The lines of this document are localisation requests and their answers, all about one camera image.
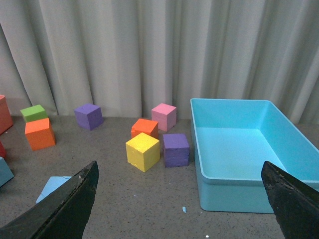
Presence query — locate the pink foam block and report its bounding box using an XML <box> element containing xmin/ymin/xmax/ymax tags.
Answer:
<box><xmin>151</xmin><ymin>103</ymin><xmax>177</xmax><ymax>132</ymax></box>

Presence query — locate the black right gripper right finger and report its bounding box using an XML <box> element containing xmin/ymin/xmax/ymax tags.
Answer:
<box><xmin>261</xmin><ymin>161</ymin><xmax>319</xmax><ymax>239</ymax></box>

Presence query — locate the green foam block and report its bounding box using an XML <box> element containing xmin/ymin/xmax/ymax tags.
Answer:
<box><xmin>20</xmin><ymin>105</ymin><xmax>48</xmax><ymax>122</ymax></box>

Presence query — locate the orange foam block centre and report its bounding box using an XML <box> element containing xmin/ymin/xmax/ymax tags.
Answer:
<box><xmin>131</xmin><ymin>119</ymin><xmax>159</xmax><ymax>139</ymax></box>

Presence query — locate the purple foam block near bin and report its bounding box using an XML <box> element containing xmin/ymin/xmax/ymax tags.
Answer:
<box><xmin>163</xmin><ymin>133</ymin><xmax>190</xmax><ymax>167</ymax></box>

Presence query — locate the light blue plastic bin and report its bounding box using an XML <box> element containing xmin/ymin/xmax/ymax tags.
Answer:
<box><xmin>190</xmin><ymin>98</ymin><xmax>319</xmax><ymax>214</ymax></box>

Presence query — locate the orange foam block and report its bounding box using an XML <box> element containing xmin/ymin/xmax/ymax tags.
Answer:
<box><xmin>131</xmin><ymin>119</ymin><xmax>159</xmax><ymax>139</ymax></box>
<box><xmin>25</xmin><ymin>118</ymin><xmax>56</xmax><ymax>151</ymax></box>

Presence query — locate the light blue foam block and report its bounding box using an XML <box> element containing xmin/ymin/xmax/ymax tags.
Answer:
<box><xmin>0</xmin><ymin>157</ymin><xmax>14</xmax><ymax>187</ymax></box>
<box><xmin>35</xmin><ymin>176</ymin><xmax>71</xmax><ymax>204</ymax></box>

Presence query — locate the grey curtain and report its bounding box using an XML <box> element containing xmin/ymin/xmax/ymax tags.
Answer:
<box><xmin>0</xmin><ymin>0</ymin><xmax>319</xmax><ymax>124</ymax></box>

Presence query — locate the red foam block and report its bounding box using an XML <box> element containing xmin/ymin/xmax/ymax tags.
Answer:
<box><xmin>0</xmin><ymin>142</ymin><xmax>6</xmax><ymax>158</ymax></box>

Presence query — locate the yellow foam block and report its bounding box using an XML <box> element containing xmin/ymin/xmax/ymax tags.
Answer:
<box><xmin>126</xmin><ymin>133</ymin><xmax>160</xmax><ymax>172</ymax></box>

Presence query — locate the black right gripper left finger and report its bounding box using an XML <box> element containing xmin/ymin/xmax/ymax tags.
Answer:
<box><xmin>0</xmin><ymin>161</ymin><xmax>99</xmax><ymax>239</ymax></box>

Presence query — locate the red plastic container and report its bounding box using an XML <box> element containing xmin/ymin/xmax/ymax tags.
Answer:
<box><xmin>0</xmin><ymin>95</ymin><xmax>13</xmax><ymax>134</ymax></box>

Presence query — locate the orange foam block left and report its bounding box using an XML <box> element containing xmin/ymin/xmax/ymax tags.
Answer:
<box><xmin>25</xmin><ymin>118</ymin><xmax>56</xmax><ymax>151</ymax></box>

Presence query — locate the purple foam block far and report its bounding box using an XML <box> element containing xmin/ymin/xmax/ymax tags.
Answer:
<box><xmin>74</xmin><ymin>104</ymin><xmax>103</xmax><ymax>130</ymax></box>

